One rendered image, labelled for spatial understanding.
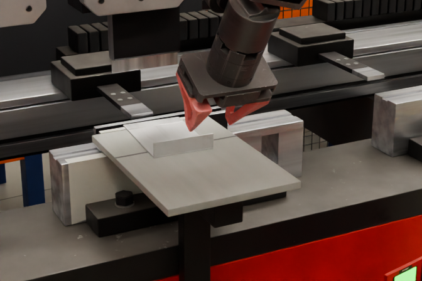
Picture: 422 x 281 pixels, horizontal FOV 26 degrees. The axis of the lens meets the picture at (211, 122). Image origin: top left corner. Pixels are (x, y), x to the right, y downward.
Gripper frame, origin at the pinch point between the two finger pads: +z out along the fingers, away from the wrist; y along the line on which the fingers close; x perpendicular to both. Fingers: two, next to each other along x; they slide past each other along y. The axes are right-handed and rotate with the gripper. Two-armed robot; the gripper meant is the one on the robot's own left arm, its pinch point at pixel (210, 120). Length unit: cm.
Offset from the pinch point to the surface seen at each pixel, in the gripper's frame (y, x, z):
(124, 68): 2.8, -18.5, 9.9
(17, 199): -30, -127, 202
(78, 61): 2.0, -34.9, 25.7
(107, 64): -1.6, -31.7, 23.6
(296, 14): -131, -139, 132
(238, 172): -3.5, 4.9, 5.4
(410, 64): -66, -30, 33
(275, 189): -5.5, 9.9, 2.7
